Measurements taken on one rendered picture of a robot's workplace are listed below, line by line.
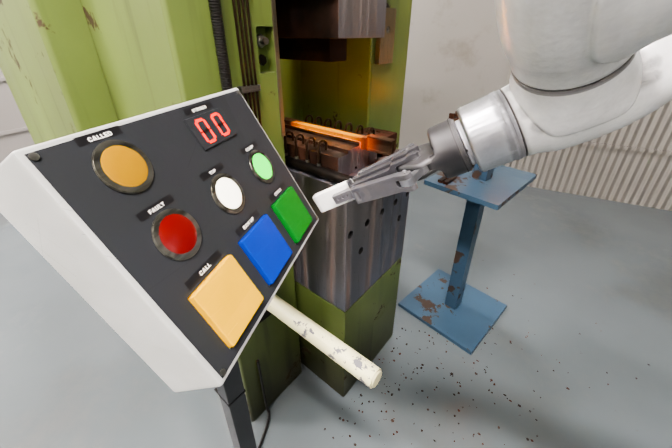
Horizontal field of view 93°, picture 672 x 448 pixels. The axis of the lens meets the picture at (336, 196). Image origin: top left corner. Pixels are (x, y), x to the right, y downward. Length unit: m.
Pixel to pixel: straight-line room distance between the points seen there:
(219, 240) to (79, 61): 0.80
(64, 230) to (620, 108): 0.53
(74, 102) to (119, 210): 0.78
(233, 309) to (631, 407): 1.67
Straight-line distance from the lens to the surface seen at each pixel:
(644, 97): 0.44
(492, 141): 0.41
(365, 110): 1.21
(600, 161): 3.46
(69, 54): 1.12
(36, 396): 1.90
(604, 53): 0.34
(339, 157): 0.87
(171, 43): 0.73
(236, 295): 0.41
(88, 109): 1.13
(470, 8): 3.28
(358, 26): 0.87
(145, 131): 0.42
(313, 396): 1.49
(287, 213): 0.52
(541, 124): 0.41
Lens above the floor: 1.28
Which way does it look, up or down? 27 degrees down
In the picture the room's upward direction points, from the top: straight up
